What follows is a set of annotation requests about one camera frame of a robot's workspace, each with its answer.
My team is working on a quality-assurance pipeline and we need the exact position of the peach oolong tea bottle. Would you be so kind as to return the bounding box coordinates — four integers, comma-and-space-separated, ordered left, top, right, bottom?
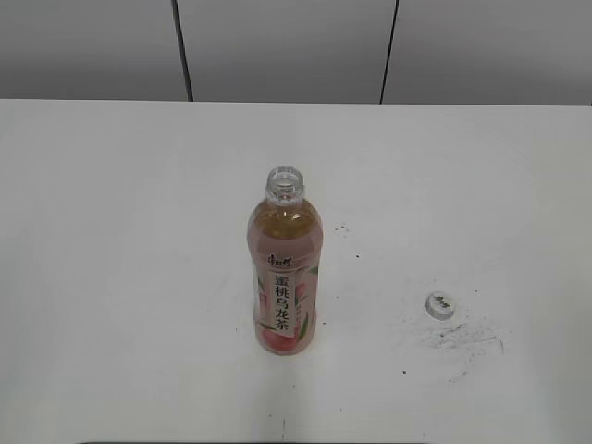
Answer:
247, 166, 323, 355

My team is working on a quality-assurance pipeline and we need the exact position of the white bottle cap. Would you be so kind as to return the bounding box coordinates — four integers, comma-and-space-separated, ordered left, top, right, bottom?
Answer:
425, 291, 457, 321

